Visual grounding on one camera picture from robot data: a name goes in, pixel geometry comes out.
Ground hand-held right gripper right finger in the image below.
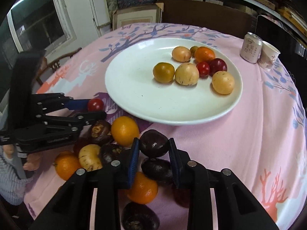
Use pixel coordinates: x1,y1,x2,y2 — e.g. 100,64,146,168
168,138,279,230

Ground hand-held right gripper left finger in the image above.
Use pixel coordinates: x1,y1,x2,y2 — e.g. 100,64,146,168
29,138,140,230

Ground white paper cup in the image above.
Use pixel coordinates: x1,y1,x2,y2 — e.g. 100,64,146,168
258,41,281,71

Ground round yellow fruit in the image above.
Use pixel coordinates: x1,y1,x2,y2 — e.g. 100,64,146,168
212,71,235,94
172,46,192,62

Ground dark red plum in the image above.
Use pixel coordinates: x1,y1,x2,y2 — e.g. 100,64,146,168
209,58,227,76
171,184,191,208

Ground white-framed window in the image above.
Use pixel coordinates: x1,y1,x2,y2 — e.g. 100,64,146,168
0,0,77,115

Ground person's left hand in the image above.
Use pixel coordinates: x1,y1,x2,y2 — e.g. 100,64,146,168
0,146,42,172

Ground white leaning panel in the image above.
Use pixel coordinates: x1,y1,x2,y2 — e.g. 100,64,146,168
90,0,113,37

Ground striped pepino melon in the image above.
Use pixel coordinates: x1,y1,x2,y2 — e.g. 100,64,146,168
78,144,103,172

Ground dark purple fruit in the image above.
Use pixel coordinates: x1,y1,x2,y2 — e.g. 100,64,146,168
99,144,127,168
121,202,160,230
141,158,173,187
139,129,169,159
87,120,112,146

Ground wooden chair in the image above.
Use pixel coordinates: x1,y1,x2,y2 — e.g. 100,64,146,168
36,47,82,85

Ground blurred black object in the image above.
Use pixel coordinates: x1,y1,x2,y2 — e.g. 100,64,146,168
10,50,47,130

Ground orange tangerine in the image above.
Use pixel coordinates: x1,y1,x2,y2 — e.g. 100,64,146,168
153,62,175,83
55,151,82,181
194,46,216,63
111,116,140,147
127,172,159,205

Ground beige picture frame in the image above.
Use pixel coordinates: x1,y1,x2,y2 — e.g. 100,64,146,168
113,2,163,30

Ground dark brown wooden board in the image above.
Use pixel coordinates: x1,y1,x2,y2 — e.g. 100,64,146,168
159,0,258,39

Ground pale beverage can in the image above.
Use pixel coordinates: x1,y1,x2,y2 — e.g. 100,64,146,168
240,32,263,64

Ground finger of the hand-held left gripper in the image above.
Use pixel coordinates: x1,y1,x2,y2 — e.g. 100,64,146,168
36,111,106,126
32,92,92,115

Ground black glossy panel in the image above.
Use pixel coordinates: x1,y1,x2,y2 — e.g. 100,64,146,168
254,14,307,60

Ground white oval plate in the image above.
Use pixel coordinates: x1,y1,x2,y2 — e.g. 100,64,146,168
105,38,243,126

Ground pink deer-print tablecloth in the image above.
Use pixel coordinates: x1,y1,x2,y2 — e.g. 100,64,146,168
23,23,307,230

